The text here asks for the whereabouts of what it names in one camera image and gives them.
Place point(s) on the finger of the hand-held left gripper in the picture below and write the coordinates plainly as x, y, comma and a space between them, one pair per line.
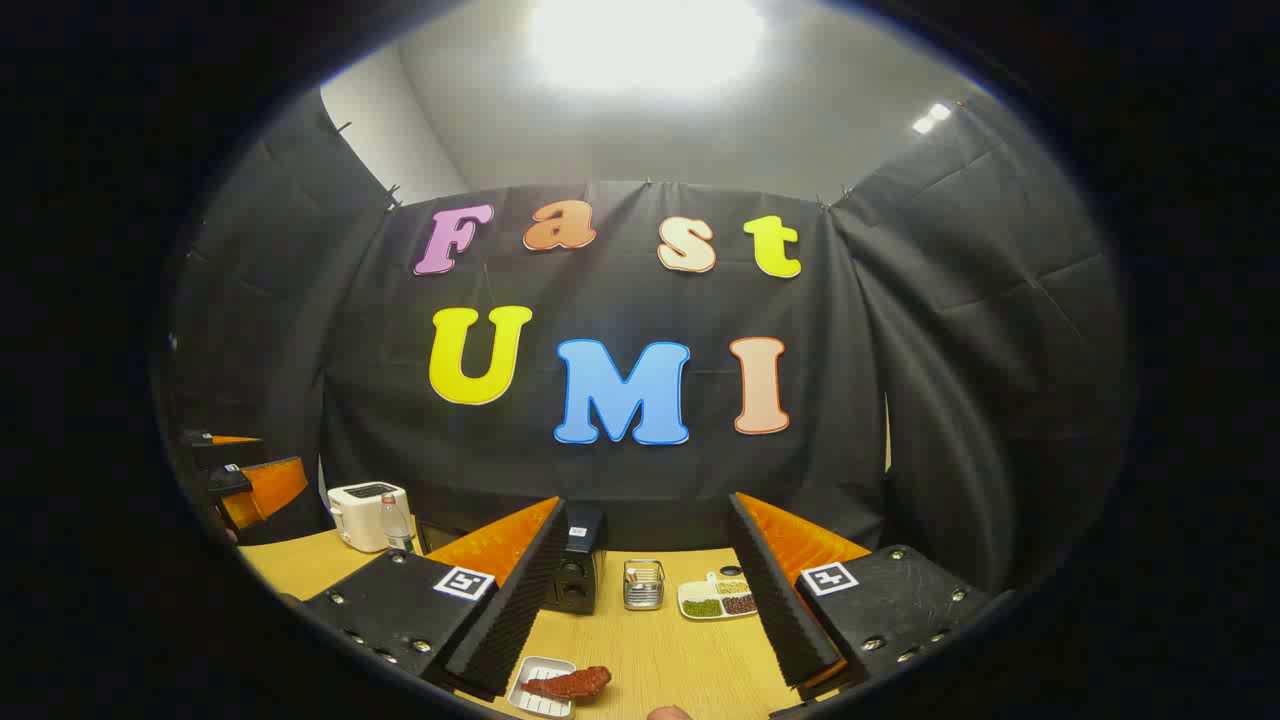
215, 440
270, 485

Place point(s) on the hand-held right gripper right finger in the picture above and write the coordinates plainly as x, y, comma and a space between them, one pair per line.
775, 600

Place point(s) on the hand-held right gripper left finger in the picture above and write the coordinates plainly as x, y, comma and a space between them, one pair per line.
520, 610

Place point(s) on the black electric oven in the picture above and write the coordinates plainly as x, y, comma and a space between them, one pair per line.
580, 580

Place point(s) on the red meat piece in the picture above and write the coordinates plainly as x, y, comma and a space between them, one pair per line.
570, 683

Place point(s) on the white divided dish with beans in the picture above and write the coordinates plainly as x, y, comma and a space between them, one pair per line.
715, 603

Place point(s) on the white toaster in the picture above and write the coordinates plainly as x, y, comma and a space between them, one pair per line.
355, 515

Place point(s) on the small white rectangular plate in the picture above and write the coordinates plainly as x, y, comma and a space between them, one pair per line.
535, 705

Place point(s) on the clear plastic bottle red label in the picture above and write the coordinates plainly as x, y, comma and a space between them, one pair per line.
396, 530

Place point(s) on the black backdrop cloth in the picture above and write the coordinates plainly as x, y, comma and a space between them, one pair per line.
620, 480

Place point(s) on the small ceiling light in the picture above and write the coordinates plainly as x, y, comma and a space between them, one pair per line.
932, 118

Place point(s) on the large ceiling light panel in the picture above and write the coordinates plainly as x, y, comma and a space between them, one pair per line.
645, 40

